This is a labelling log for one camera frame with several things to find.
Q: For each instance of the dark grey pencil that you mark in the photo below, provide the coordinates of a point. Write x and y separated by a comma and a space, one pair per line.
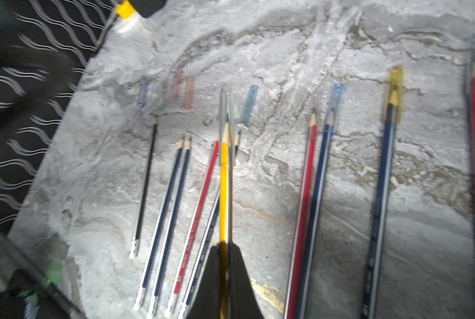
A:
144, 193

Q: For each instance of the removed pink cap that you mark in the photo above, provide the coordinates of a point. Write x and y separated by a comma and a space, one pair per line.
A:
174, 93

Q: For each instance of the clear green pencil cap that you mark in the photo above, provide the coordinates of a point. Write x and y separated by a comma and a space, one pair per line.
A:
226, 115

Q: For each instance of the clear yellow cap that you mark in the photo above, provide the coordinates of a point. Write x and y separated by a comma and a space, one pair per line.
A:
393, 109

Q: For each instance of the dark pencil yellow cap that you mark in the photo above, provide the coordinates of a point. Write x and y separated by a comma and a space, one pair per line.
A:
370, 294

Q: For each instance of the red pencil pink cap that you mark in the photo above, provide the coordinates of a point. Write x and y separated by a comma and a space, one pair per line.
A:
191, 234

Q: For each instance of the clear orange pencil cap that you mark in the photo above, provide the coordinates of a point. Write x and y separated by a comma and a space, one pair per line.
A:
188, 94

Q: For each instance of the blue pencil blue cap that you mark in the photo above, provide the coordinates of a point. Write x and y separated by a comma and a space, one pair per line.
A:
315, 209

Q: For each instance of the dark blue pencil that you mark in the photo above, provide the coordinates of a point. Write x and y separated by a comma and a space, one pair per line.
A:
210, 239

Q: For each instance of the clear purple pencil cap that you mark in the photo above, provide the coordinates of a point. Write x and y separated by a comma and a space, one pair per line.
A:
142, 95

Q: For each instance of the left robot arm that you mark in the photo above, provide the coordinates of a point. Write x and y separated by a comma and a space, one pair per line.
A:
29, 292

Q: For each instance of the yellow tape measure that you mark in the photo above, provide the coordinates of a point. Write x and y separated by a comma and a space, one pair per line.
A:
128, 19

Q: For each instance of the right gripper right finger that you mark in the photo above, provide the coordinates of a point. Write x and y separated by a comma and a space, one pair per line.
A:
242, 301

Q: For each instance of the clear light blue cap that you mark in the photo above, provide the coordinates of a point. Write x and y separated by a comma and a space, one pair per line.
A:
248, 107

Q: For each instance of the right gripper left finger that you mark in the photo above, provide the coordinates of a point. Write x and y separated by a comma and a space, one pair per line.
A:
207, 301

